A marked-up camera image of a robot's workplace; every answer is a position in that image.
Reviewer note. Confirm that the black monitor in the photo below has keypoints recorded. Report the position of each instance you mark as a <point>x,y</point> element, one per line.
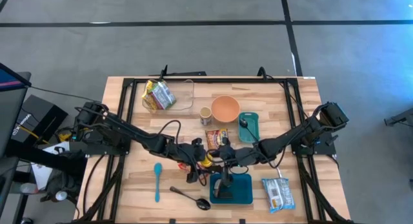
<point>9,114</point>

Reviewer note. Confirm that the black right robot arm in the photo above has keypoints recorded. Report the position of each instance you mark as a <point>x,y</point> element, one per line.
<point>290,137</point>

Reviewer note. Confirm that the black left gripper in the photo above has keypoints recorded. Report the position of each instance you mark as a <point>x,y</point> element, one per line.
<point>197,153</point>

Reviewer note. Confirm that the white paper sheet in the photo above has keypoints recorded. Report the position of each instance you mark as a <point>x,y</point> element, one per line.
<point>40,177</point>

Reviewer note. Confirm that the white blue noodle packet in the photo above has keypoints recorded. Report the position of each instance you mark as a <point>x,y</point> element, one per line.
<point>277,195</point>

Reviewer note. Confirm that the clear plastic container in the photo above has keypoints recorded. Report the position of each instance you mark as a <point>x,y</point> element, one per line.
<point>185,95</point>

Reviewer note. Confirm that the small black spoon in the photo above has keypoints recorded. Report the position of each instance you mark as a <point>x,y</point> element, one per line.
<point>243,122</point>

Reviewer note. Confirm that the black aluminium table frame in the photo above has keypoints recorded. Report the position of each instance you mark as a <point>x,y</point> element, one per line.
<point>209,79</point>

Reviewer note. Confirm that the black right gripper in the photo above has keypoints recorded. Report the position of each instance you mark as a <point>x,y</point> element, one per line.
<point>229,156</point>

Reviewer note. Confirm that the silver metal spoon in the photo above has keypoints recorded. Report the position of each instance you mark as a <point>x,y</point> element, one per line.
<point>279,174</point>

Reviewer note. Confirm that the black equipment case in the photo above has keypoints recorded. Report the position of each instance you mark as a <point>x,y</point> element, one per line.
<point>38,114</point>

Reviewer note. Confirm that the green spice tin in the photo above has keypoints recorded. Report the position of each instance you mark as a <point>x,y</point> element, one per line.
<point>226,195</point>

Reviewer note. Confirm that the blue plastic bin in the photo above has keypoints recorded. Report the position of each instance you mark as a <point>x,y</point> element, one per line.
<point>243,191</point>

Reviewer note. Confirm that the black stand beam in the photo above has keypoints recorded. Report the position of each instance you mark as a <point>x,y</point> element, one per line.
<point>48,161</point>

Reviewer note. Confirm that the brown spice can yellow lid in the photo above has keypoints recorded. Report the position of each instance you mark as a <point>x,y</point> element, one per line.
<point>207,161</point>

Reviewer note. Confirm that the orange plastic bowl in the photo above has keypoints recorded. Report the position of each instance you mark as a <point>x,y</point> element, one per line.
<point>226,107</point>

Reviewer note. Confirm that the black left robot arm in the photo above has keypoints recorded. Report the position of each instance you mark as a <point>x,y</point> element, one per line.
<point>129,133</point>

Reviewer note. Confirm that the beige paper cup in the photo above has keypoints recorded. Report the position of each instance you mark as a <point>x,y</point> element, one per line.
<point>205,113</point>

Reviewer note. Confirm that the small teal plastic bin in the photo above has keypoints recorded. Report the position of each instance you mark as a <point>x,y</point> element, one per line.
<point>253,120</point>

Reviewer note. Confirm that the blue plastic spoon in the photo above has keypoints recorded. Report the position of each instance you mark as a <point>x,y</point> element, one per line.
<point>157,169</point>

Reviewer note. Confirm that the green snack packet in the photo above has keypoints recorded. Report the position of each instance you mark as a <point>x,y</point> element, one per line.
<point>164,95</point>

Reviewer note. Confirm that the spice bottle black lid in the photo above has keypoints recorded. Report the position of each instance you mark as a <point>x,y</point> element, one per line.
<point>227,182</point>

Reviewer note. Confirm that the dark shiny metal spoon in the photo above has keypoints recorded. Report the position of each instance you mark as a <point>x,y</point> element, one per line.
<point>203,203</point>

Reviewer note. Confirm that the yellow noodle packet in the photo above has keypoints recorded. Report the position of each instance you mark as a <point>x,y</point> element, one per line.
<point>149,101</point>

